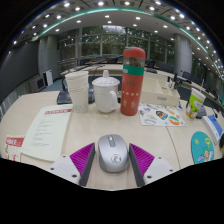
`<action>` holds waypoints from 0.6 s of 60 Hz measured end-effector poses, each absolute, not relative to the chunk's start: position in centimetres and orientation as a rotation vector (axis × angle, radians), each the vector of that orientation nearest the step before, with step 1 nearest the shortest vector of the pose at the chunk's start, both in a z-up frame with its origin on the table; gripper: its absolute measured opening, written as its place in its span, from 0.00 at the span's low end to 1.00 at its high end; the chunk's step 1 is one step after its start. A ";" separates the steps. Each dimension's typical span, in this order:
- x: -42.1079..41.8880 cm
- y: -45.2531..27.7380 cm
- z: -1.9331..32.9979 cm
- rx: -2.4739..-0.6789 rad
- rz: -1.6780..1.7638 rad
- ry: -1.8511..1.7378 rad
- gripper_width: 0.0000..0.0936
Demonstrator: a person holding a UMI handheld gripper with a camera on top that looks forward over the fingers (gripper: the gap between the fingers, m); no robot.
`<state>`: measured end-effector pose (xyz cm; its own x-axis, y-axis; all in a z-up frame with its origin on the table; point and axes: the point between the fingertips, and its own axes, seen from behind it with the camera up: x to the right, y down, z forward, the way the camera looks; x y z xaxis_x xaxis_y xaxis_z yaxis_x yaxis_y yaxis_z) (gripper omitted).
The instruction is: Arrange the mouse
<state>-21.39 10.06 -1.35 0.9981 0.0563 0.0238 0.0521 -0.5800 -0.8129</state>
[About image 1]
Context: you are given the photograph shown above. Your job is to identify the stack of white paper cups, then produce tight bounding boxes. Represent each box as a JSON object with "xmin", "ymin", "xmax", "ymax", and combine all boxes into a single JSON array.
[{"xmin": 64, "ymin": 70, "xmax": 90, "ymax": 113}]

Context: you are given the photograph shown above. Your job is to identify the group of round ceiling lights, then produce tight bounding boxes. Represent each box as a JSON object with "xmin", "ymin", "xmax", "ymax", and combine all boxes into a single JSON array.
[{"xmin": 9, "ymin": 0, "xmax": 224, "ymax": 68}]

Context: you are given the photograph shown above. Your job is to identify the round teal cartoon mouse pad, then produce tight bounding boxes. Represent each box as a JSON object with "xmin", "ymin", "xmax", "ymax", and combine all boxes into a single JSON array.
[{"xmin": 190, "ymin": 130, "xmax": 216, "ymax": 165}]

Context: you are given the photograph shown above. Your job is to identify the white lidded ceramic mug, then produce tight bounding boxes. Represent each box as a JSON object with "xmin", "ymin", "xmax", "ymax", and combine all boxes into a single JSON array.
[{"xmin": 91, "ymin": 69, "xmax": 121, "ymax": 114}]

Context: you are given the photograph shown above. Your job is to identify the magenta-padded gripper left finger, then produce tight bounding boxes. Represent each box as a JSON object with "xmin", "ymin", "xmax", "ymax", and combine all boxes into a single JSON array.
[{"xmin": 49, "ymin": 142, "xmax": 97, "ymax": 187}]

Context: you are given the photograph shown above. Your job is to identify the cream printed paper sheet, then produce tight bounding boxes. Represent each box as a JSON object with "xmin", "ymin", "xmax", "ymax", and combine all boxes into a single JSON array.
[{"xmin": 20, "ymin": 103, "xmax": 74, "ymax": 163}]

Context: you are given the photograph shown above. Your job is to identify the red drink bottle green band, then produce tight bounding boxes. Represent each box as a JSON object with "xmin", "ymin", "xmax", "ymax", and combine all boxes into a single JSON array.
[{"xmin": 120, "ymin": 46, "xmax": 147, "ymax": 117}]

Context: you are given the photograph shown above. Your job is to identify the green printed cup with straw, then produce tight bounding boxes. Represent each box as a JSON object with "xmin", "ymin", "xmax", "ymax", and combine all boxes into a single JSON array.
[{"xmin": 185, "ymin": 87, "xmax": 207, "ymax": 120}]

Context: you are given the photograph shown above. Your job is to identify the grey boxy monitor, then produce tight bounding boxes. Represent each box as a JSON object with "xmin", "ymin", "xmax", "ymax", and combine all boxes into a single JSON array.
[{"xmin": 29, "ymin": 76, "xmax": 47, "ymax": 93}]

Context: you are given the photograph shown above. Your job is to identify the silver computer mouse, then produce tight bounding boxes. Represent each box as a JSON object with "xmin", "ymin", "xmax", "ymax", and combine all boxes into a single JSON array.
[{"xmin": 97, "ymin": 133, "xmax": 130, "ymax": 174}]

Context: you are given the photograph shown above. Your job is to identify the white standing unit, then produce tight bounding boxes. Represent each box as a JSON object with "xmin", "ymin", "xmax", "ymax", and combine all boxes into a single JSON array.
[{"xmin": 43, "ymin": 69, "xmax": 54, "ymax": 87}]

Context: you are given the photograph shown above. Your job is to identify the colourful sticker sheet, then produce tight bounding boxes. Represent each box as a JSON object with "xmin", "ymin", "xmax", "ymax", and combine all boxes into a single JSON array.
[{"xmin": 138, "ymin": 102, "xmax": 188, "ymax": 128}]

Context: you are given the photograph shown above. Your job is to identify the group of dark office chairs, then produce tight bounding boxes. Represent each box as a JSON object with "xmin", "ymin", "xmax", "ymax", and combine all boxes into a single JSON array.
[{"xmin": 59, "ymin": 54, "xmax": 224, "ymax": 101}]

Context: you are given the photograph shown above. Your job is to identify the blue and white book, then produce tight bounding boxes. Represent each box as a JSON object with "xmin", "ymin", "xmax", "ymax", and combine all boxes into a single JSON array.
[{"xmin": 201, "ymin": 114, "xmax": 224, "ymax": 144}]

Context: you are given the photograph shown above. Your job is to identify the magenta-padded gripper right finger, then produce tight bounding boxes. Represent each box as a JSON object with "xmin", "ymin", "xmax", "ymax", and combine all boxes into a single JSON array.
[{"xmin": 128, "ymin": 143, "xmax": 175, "ymax": 188}]

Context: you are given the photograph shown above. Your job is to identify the curved beige conference desk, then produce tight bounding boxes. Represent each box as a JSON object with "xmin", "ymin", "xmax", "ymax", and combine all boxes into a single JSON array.
[{"xmin": 59, "ymin": 63, "xmax": 224, "ymax": 111}]

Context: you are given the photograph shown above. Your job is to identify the white cardboard box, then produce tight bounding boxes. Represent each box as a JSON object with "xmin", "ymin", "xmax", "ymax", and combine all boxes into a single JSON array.
[{"xmin": 140, "ymin": 76, "xmax": 181, "ymax": 107}]

